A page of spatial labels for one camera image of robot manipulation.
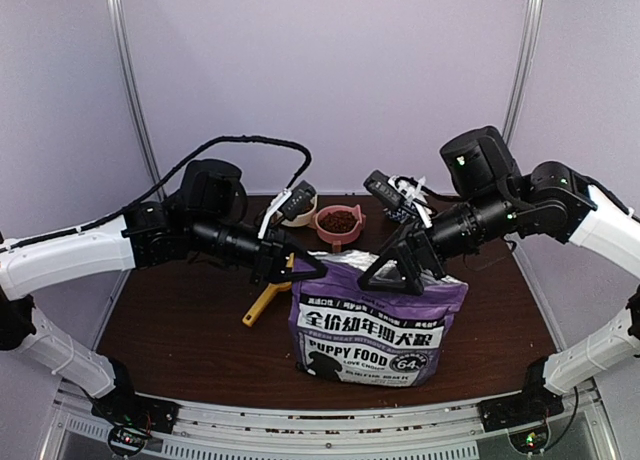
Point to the left aluminium frame post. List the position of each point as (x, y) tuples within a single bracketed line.
[(116, 12)]

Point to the right aluminium frame post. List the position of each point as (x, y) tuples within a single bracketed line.
[(529, 39)]

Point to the brown kibble in pink bowl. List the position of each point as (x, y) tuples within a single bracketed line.
[(338, 222)]

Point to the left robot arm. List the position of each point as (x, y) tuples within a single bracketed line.
[(194, 219)]

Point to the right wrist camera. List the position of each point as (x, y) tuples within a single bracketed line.
[(395, 190)]

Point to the aluminium frame post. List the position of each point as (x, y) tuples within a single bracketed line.
[(529, 39), (116, 12)]

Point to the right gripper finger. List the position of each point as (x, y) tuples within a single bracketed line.
[(410, 281), (382, 274)]

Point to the pink cat-ear pet bowl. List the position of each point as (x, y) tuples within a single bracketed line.
[(332, 238)]

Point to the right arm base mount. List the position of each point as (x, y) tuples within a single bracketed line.
[(532, 403)]

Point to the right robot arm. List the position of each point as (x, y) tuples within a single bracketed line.
[(495, 200)]

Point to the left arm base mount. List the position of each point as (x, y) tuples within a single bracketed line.
[(124, 406)]

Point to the cream cat-ear pet bowl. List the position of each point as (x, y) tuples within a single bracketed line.
[(303, 219)]

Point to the purple pet food bag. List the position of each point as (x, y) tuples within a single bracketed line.
[(344, 334)]

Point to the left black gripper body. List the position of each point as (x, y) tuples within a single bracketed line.
[(267, 256)]

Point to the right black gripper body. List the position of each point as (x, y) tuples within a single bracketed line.
[(416, 237)]

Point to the yellow plastic scoop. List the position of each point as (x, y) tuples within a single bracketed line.
[(263, 301)]

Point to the blue zigzag patterned bowl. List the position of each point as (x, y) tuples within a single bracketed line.
[(400, 214)]

